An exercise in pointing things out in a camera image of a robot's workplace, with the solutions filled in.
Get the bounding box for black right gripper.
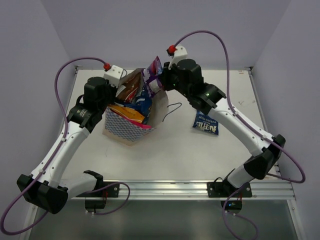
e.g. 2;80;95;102
158;60;192;100

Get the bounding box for purple snack packet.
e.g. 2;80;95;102
141;56;163;98

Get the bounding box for brown Chio snack bag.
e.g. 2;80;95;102
116;72;141;103

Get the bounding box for orange yellow snack bag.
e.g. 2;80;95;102
108;104;145;124

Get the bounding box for blue Burts chips bag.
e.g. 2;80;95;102
124;87;152;117

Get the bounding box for blue checkered paper bag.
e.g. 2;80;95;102
102;68;171;146

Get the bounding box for blue Kettle chips bag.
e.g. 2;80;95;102
192;111;219;136

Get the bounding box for red Real crisps bag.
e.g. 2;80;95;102
133;121;153;130

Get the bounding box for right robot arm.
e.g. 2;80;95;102
159;59;286;197

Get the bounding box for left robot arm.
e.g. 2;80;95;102
17;77;119;214

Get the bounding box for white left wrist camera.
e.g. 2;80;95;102
103;65;128;88

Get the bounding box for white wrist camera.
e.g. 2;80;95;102
167;44;188;70
103;65;128;88

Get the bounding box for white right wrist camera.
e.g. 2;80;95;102
167;44;188;70

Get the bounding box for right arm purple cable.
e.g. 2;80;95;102
173;30;306;240

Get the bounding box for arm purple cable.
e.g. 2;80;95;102
1;56;131;236
173;30;306;240

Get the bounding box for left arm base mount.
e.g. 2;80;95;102
84;170;120;212

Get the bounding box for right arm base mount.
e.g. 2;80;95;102
206;177;253;213

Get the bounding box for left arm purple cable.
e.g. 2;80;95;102
1;56;131;236

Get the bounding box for aluminium rail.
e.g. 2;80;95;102
53;179;296;201

